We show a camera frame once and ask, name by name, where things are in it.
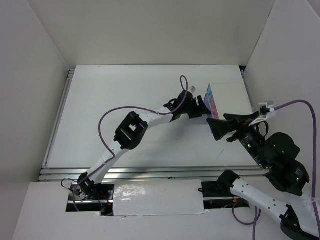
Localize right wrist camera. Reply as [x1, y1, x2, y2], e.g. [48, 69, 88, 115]
[249, 100, 276, 126]

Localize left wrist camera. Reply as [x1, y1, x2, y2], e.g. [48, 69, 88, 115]
[188, 86, 196, 94]

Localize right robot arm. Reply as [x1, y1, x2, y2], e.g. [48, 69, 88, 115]
[207, 112, 320, 240]

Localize blue drawer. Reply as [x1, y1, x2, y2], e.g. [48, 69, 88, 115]
[205, 84, 213, 102]

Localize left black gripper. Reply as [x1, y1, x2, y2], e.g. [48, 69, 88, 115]
[181, 95, 211, 120]

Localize white cover plate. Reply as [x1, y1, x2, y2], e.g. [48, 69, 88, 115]
[113, 180, 205, 217]

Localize pink drawer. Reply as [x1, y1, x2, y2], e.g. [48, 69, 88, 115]
[209, 97, 220, 120]

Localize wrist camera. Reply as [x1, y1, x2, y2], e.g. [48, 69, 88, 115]
[188, 86, 196, 94]
[249, 100, 276, 126]

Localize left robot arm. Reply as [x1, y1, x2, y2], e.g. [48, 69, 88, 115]
[77, 90, 211, 200]

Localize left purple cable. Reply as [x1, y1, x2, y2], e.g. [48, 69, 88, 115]
[72, 75, 189, 212]

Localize white drawer cabinet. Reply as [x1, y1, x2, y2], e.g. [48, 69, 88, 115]
[210, 82, 253, 120]

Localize aluminium rail frame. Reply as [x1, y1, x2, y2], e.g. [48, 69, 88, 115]
[38, 65, 265, 182]

